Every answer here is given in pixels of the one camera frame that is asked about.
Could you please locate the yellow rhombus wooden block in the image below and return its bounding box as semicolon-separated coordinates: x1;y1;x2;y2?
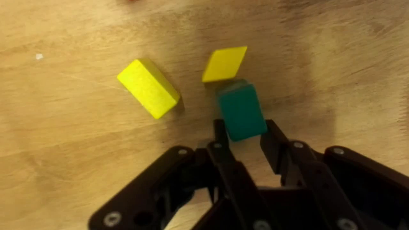
201;45;249;84

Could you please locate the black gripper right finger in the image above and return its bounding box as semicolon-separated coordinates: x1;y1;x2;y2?
259;119;409;230

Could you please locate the long yellow wooden block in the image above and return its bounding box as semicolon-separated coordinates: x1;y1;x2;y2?
116;57;181;121

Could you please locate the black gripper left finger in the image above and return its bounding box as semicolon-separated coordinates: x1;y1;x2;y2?
88;119;273;230

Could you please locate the small green wooden block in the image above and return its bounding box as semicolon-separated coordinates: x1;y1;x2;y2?
217;80;268;143

